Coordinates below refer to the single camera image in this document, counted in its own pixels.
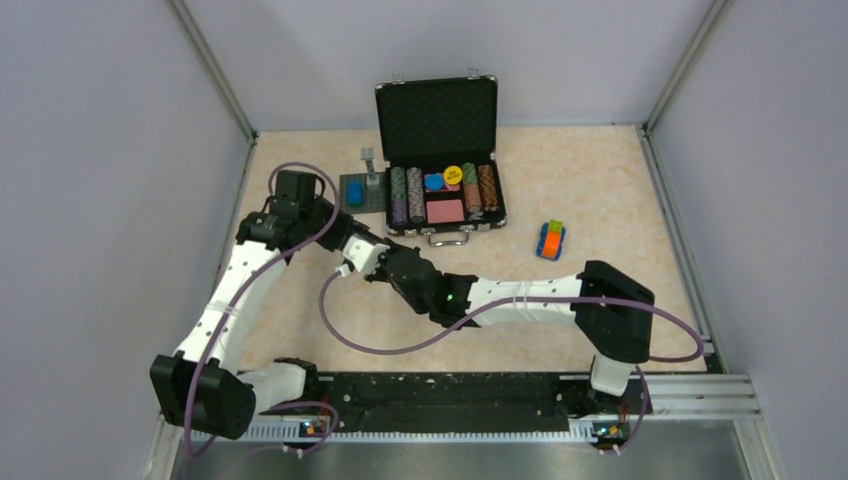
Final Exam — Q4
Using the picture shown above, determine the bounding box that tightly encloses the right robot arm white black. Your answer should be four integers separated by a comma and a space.
371, 249, 655, 412

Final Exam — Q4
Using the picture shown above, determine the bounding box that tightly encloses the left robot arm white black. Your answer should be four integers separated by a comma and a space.
149, 162, 338, 440

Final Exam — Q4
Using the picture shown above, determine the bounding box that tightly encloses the grey lego baseplate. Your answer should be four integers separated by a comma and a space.
338, 172, 386, 215

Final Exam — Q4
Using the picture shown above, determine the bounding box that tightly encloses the blue lego brick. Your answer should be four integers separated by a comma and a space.
345, 181, 365, 208

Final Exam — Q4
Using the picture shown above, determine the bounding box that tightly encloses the pink card deck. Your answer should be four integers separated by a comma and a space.
426, 199, 465, 224

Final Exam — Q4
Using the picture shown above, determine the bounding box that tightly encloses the grey lego tower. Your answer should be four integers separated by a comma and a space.
360, 147, 381, 191

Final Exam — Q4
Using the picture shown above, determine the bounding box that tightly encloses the green purple chip stack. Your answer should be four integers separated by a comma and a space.
390, 167, 408, 227

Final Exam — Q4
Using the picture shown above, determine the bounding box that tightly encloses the green orange chip stack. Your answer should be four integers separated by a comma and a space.
462, 162, 482, 218

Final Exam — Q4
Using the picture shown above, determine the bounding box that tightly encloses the blue round chip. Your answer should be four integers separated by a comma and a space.
423, 173, 445, 193

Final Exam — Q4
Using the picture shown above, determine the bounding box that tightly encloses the orange brown chip stack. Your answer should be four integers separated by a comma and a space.
478, 165, 499, 212

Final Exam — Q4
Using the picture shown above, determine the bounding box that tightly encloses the colourful toy block car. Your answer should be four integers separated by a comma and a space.
536, 220, 567, 261

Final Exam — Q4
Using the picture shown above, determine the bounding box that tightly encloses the yellow round chip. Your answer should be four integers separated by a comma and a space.
442, 165, 464, 185

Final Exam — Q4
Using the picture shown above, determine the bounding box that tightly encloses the black poker chip case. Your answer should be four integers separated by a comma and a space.
374, 75, 507, 236

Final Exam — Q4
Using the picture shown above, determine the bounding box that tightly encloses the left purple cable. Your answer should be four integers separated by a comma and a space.
182, 162, 342, 460

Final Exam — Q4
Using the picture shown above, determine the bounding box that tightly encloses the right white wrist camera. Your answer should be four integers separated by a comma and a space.
335, 234, 390, 277

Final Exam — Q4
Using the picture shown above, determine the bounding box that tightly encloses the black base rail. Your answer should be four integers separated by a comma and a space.
284, 372, 652, 443

